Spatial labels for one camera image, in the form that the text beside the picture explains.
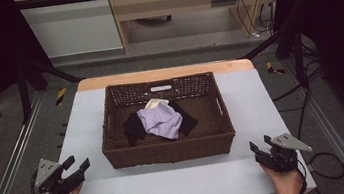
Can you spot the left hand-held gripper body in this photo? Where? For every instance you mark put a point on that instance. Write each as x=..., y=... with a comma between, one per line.
x=49, y=173

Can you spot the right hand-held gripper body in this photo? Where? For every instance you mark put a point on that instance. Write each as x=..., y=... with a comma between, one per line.
x=284, y=158

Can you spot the person's right hand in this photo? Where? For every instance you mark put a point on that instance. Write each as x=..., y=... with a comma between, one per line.
x=287, y=186

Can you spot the white table mat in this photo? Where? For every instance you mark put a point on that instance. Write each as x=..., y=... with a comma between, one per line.
x=252, y=106

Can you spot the yellow black floor tape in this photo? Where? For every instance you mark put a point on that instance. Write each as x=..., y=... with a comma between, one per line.
x=61, y=95
x=272, y=68

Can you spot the black cloth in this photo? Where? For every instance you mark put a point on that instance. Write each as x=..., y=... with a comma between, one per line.
x=134, y=127

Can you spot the brown wicker basket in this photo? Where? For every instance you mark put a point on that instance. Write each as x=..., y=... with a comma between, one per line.
x=167, y=149

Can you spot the lilac cloth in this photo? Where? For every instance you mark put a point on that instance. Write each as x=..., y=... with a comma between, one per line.
x=161, y=120

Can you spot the cream cloth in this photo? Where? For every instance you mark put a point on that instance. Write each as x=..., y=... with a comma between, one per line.
x=154, y=102

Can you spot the white cabinet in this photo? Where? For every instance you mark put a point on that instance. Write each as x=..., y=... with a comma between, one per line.
x=77, y=32

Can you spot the wooden desk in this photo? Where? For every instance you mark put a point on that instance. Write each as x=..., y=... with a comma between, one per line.
x=181, y=3

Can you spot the black metal frame leg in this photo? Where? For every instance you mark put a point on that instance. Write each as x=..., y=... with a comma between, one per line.
x=24, y=96
x=299, y=60

